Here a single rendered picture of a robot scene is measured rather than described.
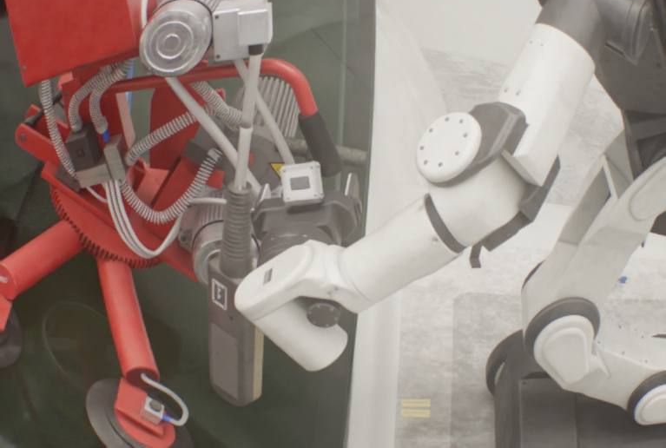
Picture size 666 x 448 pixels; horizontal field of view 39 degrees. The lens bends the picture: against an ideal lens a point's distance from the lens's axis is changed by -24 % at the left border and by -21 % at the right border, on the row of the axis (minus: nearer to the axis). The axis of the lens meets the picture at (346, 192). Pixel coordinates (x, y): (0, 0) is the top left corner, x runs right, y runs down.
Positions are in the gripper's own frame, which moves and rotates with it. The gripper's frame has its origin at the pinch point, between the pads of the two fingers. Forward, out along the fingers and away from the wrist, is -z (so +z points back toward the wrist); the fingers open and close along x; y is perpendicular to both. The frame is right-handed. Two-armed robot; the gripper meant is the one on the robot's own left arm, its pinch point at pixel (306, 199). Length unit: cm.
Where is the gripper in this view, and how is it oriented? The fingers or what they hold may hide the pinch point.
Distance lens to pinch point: 142.8
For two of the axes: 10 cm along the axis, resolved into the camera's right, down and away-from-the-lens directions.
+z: -0.7, 5.5, -8.3
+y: -1.8, -8.3, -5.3
